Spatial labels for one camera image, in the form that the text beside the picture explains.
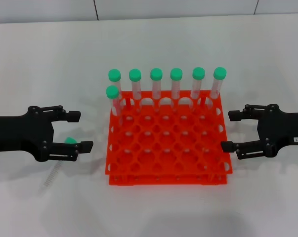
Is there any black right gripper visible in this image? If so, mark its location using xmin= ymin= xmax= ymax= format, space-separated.
xmin=220 ymin=103 xmax=298 ymax=160

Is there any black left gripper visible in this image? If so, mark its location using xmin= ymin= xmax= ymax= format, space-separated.
xmin=0 ymin=105 xmax=94 ymax=162

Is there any green-capped test tube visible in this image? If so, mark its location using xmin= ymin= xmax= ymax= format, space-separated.
xmin=150 ymin=68 xmax=164 ymax=109
xmin=128 ymin=69 xmax=142 ymax=111
xmin=208 ymin=66 xmax=227 ymax=109
xmin=106 ymin=85 xmax=125 ymax=125
xmin=38 ymin=137 xmax=78 ymax=196
xmin=170 ymin=68 xmax=184 ymax=109
xmin=190 ymin=67 xmax=206 ymax=107
xmin=108 ymin=69 xmax=127 ymax=109

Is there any orange test tube rack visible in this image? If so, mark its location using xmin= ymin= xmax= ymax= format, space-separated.
xmin=105 ymin=90 xmax=233 ymax=186

